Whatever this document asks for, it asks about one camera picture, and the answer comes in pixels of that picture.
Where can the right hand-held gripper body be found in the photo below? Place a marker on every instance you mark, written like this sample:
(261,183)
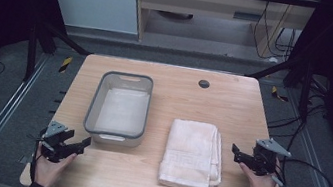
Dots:
(264,159)

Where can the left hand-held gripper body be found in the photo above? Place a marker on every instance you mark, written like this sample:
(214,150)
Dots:
(53,148)

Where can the person's left hand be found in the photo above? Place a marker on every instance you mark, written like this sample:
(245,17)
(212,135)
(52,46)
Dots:
(48,171)

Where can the person's right hand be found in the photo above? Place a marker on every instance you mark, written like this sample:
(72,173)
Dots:
(261,186)

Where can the folded pale pink towel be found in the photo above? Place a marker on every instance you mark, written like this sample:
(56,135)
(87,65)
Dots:
(190,154)

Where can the grey-rimmed white plastic basin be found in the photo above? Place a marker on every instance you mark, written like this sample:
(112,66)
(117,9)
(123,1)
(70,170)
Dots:
(121,110)

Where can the yellow black striped tape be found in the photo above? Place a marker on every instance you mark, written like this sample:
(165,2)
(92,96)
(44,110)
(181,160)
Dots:
(65,64)
(278,94)

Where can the black stand leg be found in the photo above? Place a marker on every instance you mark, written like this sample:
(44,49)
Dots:
(304,91)
(62,36)

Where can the light wooden desk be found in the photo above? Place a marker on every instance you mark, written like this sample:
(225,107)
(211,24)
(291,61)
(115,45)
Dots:
(202,4)

